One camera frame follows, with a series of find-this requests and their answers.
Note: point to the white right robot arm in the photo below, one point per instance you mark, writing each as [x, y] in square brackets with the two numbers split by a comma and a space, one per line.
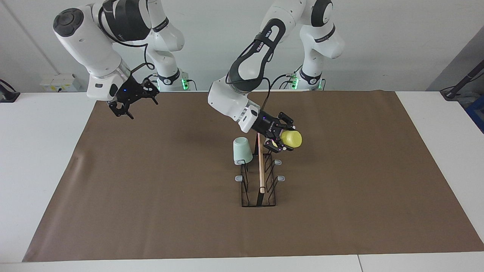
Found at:
[87, 41]

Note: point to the yellow cup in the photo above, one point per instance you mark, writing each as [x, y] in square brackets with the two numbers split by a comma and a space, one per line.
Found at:
[293, 139]

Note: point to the black table clamp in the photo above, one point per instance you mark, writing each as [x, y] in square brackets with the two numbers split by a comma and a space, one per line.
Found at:
[8, 96]

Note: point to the brown table mat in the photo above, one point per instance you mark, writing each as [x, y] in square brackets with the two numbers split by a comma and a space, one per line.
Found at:
[181, 211]

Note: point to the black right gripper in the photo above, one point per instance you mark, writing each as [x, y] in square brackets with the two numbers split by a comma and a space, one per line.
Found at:
[127, 91]

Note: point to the pale green cup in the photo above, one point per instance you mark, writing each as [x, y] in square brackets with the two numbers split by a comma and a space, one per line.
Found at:
[242, 151]

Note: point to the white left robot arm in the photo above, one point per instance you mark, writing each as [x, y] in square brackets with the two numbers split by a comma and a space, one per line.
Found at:
[227, 98]

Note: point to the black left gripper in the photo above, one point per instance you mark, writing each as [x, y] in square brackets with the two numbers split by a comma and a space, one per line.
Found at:
[267, 124]

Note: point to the black stand pole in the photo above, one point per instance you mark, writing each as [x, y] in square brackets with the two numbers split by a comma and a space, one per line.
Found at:
[463, 81]

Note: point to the blue box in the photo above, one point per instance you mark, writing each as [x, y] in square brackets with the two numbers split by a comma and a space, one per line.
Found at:
[477, 113]

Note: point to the white power strip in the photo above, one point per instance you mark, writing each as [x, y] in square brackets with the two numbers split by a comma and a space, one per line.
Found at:
[56, 81]

